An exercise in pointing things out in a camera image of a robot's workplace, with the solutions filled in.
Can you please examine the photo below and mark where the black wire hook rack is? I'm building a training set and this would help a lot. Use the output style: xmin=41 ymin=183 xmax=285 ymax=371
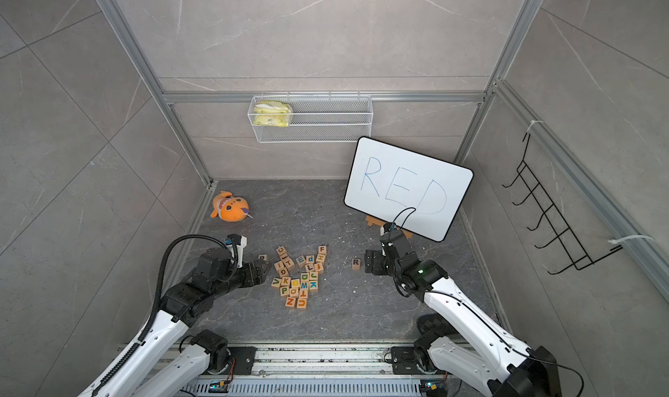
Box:
xmin=502 ymin=133 xmax=623 ymax=276

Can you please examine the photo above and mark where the white wire mesh basket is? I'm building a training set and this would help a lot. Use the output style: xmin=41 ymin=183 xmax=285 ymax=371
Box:
xmin=247 ymin=95 xmax=374 ymax=144

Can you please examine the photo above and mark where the wooden easel stand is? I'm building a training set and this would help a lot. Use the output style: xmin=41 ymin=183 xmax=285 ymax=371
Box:
xmin=365 ymin=216 xmax=413 ymax=239

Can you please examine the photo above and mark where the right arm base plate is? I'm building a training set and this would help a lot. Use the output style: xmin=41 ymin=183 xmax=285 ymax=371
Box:
xmin=383 ymin=346 xmax=436 ymax=375

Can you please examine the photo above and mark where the orange plush toy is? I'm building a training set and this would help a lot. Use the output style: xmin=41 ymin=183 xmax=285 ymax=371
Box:
xmin=210 ymin=191 xmax=251 ymax=223

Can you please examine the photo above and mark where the whiteboard with RED written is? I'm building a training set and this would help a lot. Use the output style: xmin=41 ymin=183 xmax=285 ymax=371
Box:
xmin=343 ymin=137 xmax=474 ymax=242

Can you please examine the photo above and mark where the black oval pad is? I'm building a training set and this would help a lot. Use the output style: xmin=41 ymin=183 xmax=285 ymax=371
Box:
xmin=416 ymin=313 xmax=457 ymax=337

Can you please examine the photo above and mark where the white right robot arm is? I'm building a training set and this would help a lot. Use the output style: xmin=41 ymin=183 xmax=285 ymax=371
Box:
xmin=365 ymin=207 xmax=567 ymax=396

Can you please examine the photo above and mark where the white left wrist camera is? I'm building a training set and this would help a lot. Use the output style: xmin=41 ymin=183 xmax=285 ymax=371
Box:
xmin=224 ymin=234 xmax=247 ymax=268

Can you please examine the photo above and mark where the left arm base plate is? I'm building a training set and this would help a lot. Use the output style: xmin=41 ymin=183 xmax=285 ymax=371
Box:
xmin=207 ymin=346 xmax=258 ymax=375

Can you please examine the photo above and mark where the yellow packet in basket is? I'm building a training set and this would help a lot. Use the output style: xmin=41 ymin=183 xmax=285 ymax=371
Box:
xmin=252 ymin=101 xmax=294 ymax=128

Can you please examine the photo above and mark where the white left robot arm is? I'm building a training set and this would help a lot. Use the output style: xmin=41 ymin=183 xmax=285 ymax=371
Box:
xmin=82 ymin=234 xmax=271 ymax=396

